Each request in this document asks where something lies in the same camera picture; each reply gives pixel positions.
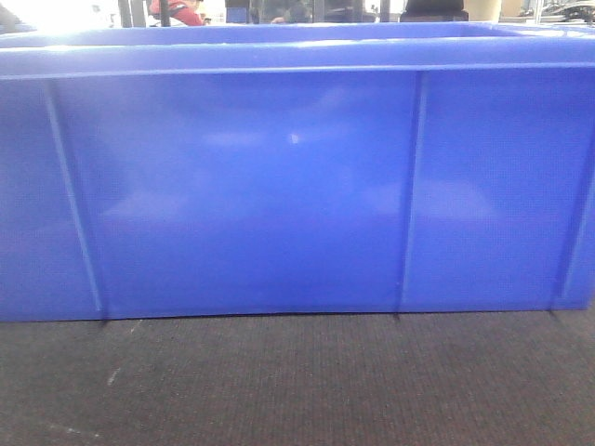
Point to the dark conveyor belt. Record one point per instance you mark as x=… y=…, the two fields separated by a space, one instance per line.
x=514 y=378

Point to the blue plastic bin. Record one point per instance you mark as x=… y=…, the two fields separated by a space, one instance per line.
x=261 y=169

